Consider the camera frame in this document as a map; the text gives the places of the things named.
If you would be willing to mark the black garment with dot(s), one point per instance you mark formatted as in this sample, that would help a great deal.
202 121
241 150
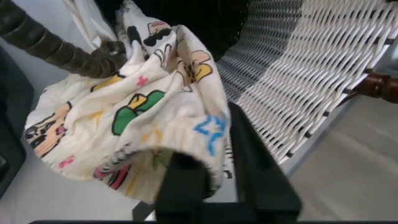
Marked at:
192 18

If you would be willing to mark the cream printed garment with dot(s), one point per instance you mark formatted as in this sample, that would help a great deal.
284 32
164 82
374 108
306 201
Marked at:
102 102

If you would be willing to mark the white laundry basket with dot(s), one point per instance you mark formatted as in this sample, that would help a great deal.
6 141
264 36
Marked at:
311 77

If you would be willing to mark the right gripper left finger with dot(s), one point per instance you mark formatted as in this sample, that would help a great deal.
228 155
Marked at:
180 193

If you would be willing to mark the brown wooden stand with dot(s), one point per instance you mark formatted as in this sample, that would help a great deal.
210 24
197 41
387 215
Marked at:
379 87

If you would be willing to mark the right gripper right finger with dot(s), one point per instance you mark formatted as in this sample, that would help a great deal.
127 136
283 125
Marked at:
264 193

